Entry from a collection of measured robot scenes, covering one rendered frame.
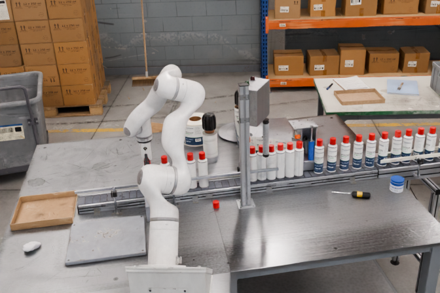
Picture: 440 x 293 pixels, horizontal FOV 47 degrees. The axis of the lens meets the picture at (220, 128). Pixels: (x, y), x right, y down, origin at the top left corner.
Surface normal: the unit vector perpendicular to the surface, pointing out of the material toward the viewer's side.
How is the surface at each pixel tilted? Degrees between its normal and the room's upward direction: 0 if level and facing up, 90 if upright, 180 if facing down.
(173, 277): 90
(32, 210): 0
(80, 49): 89
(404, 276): 0
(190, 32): 90
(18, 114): 93
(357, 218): 0
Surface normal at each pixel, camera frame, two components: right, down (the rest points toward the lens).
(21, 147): 0.29, 0.45
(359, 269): -0.05, -0.90
